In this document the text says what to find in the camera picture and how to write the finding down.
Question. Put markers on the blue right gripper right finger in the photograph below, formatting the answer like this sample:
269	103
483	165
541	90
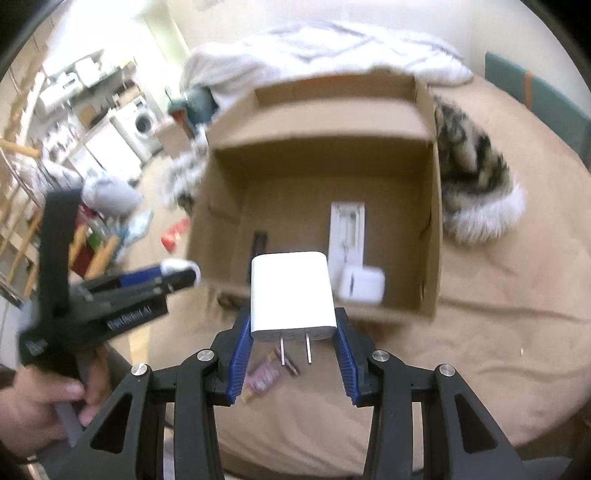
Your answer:
353	349

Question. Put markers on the teal cushion with orange stripe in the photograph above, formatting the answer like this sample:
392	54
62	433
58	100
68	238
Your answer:
550	105

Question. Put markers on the beige bed blanket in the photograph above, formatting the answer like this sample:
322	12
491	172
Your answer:
513	313

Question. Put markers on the white remote control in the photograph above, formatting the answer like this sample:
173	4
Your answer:
346	238

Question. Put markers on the red snack bag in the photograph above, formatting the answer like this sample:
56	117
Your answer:
174	233

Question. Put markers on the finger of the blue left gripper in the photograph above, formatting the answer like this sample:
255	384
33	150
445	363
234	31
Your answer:
139	276
105	287

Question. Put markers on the grey plastic bag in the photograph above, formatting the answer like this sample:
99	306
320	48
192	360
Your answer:
110	197

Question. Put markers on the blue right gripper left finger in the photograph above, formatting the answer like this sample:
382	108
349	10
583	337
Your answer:
232	349

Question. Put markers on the white washing machine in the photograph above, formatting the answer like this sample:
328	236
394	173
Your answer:
137	123

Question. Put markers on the white wall charger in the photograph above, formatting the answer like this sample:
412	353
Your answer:
291	300

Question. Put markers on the white earbuds case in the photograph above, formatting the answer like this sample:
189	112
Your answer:
362	284

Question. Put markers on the wooden chair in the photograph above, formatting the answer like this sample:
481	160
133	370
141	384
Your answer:
24	182

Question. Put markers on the white plastic bottle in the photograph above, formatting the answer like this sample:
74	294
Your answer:
170	266

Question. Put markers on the white duvet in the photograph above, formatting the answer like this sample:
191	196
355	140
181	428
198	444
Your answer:
232	67

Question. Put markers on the brown cardboard box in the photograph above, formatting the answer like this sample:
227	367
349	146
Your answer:
281	155

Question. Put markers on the person's left hand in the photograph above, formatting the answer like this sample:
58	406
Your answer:
29	421

